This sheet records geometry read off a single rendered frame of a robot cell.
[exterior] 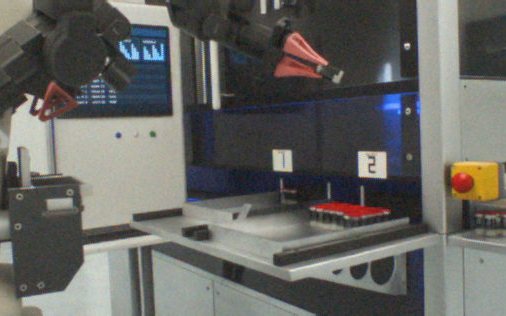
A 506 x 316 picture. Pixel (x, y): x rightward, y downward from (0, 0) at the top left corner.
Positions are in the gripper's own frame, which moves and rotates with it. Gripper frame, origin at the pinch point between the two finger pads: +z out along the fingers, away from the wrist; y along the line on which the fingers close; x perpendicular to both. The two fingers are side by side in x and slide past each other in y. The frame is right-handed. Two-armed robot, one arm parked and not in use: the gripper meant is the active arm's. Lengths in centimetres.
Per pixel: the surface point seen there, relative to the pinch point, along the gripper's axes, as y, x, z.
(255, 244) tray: -34.5, -4.8, 2.2
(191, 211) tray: -59, 31, -18
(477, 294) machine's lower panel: -38, 18, 51
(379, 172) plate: -24.7, 27.9, 20.9
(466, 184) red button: -12.4, 11.1, 34.0
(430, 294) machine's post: -39, 12, 40
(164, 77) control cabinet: -46, 77, -51
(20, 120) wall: -292, 375, -297
